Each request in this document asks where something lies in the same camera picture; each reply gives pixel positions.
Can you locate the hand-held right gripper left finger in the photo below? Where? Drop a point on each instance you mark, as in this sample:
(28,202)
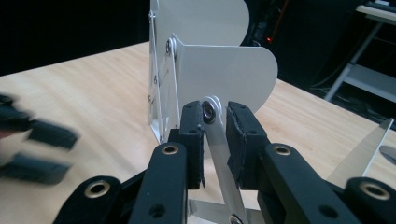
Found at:
(165,180)

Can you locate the white metal stand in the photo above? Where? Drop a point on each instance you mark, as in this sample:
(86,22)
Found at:
(370,77)

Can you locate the expandable grey metal bookend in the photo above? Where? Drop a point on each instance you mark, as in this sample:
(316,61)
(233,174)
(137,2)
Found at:
(224,71)

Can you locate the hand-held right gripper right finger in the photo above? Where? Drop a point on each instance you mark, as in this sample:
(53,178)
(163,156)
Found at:
(280,180)

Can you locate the black equipment rack red light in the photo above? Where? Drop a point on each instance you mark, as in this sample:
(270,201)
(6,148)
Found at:
(264,28)

